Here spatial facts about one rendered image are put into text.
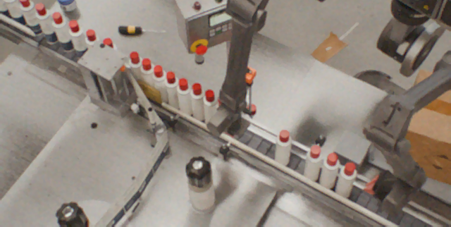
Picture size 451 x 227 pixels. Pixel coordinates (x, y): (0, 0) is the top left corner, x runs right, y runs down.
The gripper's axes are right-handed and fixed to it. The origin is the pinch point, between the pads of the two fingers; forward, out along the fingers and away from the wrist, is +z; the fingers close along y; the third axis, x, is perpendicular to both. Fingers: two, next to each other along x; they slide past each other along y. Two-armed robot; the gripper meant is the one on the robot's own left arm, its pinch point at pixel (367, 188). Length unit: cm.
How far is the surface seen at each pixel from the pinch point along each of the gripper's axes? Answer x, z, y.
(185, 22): -81, 5, 1
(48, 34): -99, 86, 2
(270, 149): -21.6, 30.8, -0.8
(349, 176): -8.9, -1.3, 2.2
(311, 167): -15.8, 10.3, 3.6
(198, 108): -49, 41, 2
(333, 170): -12.2, 3.2, 2.4
